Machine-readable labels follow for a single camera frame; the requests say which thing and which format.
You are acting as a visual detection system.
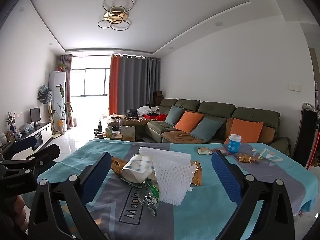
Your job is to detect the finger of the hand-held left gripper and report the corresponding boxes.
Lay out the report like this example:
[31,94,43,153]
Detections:
[0,136,37,160]
[4,144,61,173]

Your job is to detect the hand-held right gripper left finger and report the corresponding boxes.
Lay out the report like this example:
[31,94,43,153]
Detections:
[26,152,112,240]

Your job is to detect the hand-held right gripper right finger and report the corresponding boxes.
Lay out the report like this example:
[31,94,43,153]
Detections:
[211,150,296,240]

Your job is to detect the gold snack wrapper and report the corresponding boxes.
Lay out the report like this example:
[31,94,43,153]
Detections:
[237,154,260,164]
[111,156,131,176]
[189,160,202,187]

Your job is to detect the white blue-patterned paper cup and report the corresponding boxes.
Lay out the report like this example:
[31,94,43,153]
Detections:
[122,154,156,184]

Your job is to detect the person's left hand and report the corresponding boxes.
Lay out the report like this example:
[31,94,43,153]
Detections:
[9,195,28,233]

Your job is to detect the clear plastic bag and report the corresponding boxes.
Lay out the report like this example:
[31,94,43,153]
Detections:
[20,122,35,134]

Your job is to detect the white black TV cabinet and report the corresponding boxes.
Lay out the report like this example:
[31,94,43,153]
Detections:
[0,122,54,160]

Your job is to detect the small plant blue vase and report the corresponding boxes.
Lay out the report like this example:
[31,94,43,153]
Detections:
[6,111,16,132]

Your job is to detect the small dark red packet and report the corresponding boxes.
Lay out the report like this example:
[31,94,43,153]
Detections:
[211,148,232,157]

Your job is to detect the black monitor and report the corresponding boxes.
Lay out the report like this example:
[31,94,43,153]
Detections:
[30,107,41,127]

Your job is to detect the teal grey printed blanket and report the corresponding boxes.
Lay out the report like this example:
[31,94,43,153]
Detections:
[37,139,317,240]

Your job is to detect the tall leafy plant yellow pot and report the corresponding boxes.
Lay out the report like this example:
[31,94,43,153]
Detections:
[53,84,73,133]

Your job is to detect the blue white lidded cup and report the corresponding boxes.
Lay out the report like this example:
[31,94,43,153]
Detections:
[227,134,242,154]

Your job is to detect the group of food jars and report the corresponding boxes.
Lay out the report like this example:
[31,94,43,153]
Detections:
[94,126,137,142]

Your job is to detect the blue-grey cushion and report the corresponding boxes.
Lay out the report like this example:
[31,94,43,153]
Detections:
[190,117,223,142]
[165,104,184,127]

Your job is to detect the orange cushion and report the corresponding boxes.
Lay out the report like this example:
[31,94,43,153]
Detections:
[224,118,264,144]
[174,111,204,134]

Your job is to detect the cloth-covered standing fan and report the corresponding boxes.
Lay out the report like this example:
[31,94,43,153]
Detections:
[37,85,53,130]

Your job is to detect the green clear plastic wrapper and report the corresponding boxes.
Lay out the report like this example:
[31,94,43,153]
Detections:
[122,177,160,217]

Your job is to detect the coffee table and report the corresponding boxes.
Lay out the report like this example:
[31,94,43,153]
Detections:
[94,125,143,142]

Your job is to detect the white standing air conditioner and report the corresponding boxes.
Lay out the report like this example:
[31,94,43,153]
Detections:
[49,71,67,130]

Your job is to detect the green sofa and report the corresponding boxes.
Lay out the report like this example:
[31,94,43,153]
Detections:
[145,98,292,155]

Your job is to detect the pile of clothes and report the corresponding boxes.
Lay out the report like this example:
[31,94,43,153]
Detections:
[124,106,168,121]

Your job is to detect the window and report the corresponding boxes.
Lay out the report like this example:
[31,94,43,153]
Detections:
[71,67,110,97]

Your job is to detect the black tower fan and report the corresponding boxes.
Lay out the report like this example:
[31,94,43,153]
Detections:
[292,102,320,167]

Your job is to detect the orange and grey curtain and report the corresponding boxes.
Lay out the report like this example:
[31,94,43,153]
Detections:
[108,54,161,116]

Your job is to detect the dark brown boxes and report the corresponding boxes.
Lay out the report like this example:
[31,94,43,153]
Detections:
[153,91,164,105]

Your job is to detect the ring ceiling lamp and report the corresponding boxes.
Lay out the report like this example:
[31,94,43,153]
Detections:
[97,0,137,31]

